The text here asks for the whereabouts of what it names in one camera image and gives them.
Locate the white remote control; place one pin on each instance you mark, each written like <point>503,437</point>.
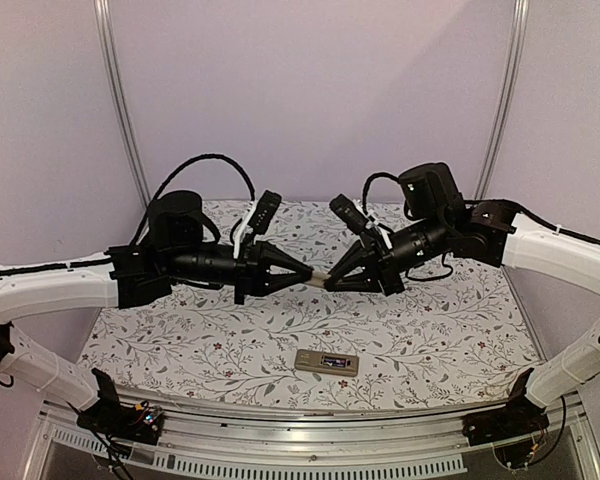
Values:
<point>310,361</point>

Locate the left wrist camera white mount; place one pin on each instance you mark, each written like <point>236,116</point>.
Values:
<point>255,222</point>

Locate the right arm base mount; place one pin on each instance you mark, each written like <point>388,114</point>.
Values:
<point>518,416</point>

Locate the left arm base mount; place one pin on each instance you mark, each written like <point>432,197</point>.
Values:
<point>141,423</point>

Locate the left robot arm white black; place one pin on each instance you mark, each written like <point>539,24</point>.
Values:
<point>180,245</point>

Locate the aluminium front rail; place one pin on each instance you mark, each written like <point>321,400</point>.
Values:
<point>214,440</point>

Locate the left aluminium frame post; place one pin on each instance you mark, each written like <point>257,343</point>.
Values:
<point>104,23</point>

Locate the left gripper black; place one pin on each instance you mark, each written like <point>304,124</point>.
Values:
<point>252,270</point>

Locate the floral patterned table mat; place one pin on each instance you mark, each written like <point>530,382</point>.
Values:
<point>454,336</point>

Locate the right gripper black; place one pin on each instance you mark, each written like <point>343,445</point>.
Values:
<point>367,280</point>

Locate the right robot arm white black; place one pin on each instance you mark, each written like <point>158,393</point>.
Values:
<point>494,232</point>

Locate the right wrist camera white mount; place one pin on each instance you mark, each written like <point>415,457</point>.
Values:
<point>359,223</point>

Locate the remote battery cover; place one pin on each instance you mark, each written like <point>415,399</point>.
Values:
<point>318,279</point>

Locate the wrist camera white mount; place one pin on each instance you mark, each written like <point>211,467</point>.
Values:
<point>255,222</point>
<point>359,223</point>

